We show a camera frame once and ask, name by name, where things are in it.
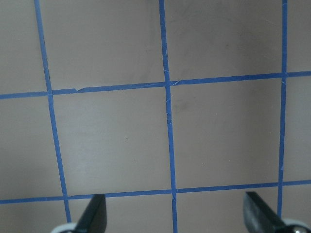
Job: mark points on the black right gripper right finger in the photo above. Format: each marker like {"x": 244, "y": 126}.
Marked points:
{"x": 259, "y": 217}

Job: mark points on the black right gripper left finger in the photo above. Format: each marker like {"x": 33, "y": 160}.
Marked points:
{"x": 94, "y": 217}

